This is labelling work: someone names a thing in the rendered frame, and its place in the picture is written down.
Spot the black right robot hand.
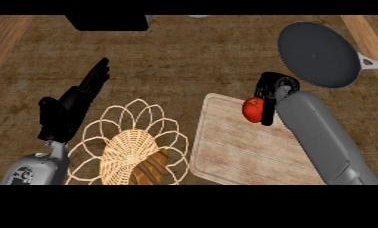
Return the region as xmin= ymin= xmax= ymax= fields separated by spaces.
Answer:
xmin=252 ymin=71 xmax=301 ymax=127

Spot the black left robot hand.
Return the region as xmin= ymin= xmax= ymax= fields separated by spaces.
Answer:
xmin=37 ymin=57 xmax=112 ymax=144

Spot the red tomato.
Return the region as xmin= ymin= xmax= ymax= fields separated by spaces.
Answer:
xmin=241 ymin=97 xmax=266 ymax=124

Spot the pale wooden cutting board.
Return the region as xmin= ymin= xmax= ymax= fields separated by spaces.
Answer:
xmin=189 ymin=92 xmax=328 ymax=186

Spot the dark grey frying pan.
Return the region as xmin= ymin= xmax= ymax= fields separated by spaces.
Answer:
xmin=276 ymin=21 xmax=378 ymax=89

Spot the wicker basket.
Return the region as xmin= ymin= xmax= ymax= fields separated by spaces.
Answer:
xmin=63 ymin=98 xmax=190 ymax=186

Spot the brown bread loaf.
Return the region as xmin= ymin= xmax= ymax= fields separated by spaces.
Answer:
xmin=128 ymin=149 xmax=170 ymax=186

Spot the black appliance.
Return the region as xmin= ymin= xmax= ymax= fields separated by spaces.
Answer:
xmin=63 ymin=15 xmax=152 ymax=32

